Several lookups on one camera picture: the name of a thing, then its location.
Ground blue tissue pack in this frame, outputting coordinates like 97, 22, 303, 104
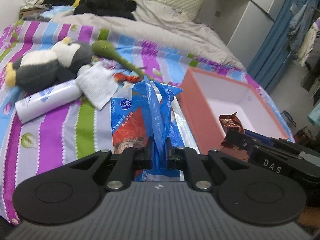
111, 79, 184, 181

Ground dark red snack packet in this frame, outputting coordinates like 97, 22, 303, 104
219, 112, 245, 151

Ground person's right hand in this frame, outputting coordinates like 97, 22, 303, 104
298, 206, 320, 229

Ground colourful striped bedsheet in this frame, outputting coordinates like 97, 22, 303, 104
0, 19, 296, 227

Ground pink cardboard box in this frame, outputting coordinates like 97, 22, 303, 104
178, 68, 290, 160

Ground red candy wrapper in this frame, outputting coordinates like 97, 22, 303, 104
113, 73, 143, 83

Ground white folded tissue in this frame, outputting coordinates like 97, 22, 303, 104
75, 61, 119, 111

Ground white cylindrical bottle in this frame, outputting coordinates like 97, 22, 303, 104
15, 80, 82, 124

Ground blue curtain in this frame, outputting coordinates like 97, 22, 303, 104
247, 0, 319, 93

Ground green plush stick toy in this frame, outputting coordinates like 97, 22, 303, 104
91, 40, 153, 80

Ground penguin plush toy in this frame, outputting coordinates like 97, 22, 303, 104
5, 37, 94, 93

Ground grey duvet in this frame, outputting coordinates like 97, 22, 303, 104
50, 0, 245, 70

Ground hanging denim clothes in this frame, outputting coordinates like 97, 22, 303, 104
287, 2, 319, 67

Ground grey wardrobe cabinet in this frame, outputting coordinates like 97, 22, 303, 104
195, 0, 285, 67

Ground black clothes pile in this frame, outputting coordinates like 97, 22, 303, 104
42, 0, 138, 21

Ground white crumpled cloth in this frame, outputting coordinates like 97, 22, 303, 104
20, 0, 43, 10

